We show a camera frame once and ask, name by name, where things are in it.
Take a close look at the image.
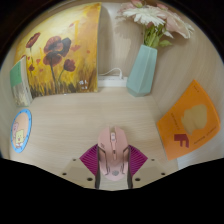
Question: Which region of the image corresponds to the yellow poppy flower painting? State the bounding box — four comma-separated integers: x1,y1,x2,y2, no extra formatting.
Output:
13,2,102,98

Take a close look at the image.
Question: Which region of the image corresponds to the orange cover book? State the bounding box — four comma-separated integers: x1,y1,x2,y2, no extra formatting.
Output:
156,79,222,161

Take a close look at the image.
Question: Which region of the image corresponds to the white cable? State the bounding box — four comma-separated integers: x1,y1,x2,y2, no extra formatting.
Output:
99,67,125,80

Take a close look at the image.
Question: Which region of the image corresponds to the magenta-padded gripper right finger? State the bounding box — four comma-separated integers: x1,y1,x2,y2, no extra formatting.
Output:
124,143,168,190

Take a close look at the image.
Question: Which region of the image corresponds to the pink and white flower bouquet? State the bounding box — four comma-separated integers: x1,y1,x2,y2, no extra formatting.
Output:
115,0,195,48

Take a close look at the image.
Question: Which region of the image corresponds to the teal faceted vase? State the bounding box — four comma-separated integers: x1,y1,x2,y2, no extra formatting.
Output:
126,44,158,98

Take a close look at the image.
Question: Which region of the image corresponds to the green cover book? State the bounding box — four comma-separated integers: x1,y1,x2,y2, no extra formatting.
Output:
9,54,34,108

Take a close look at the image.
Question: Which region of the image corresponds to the white power strip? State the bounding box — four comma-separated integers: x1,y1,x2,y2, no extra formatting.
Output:
97,75,129,88

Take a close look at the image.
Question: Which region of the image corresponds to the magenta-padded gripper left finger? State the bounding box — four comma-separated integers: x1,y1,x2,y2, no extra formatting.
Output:
60,143,101,190

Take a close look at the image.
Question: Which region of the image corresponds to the round blue-rimmed cartoon mouse pad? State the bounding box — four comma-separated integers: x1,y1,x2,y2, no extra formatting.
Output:
10,108,33,154

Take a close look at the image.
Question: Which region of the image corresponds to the pink computer mouse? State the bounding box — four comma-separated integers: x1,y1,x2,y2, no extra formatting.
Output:
96,125,130,182

